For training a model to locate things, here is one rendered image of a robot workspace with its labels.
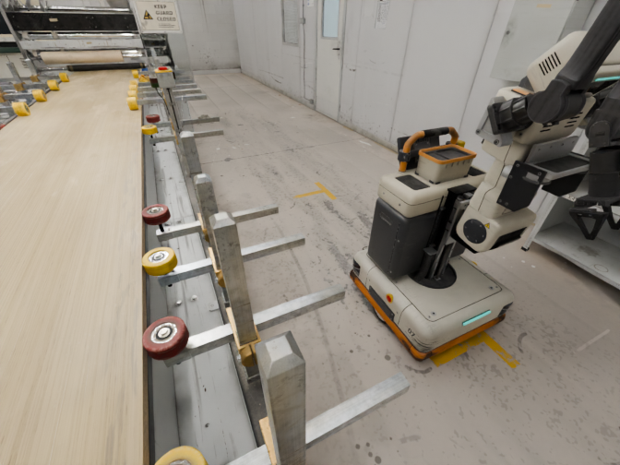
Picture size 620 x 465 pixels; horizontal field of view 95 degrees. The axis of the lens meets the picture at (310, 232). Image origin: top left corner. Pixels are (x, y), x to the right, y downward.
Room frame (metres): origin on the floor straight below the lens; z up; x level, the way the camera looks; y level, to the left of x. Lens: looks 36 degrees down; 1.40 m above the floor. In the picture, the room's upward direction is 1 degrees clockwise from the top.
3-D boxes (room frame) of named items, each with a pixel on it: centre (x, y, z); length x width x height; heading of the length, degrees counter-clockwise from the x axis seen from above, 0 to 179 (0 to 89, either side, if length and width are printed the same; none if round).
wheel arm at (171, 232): (0.87, 0.33, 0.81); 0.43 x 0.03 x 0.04; 116
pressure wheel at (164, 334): (0.33, 0.29, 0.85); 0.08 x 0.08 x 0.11
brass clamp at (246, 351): (0.38, 0.14, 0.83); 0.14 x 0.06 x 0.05; 26
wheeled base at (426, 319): (1.17, -0.68, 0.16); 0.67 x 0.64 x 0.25; 25
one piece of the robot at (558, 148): (0.91, -0.80, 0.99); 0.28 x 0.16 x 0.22; 115
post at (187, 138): (0.81, 0.35, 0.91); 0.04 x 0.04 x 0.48; 26
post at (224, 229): (0.36, 0.13, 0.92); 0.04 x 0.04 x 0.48; 26
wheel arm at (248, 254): (0.64, 0.22, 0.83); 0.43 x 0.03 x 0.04; 116
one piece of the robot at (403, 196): (1.25, -0.64, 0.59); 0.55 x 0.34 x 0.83; 115
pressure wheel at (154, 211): (0.78, 0.50, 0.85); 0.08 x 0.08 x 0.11
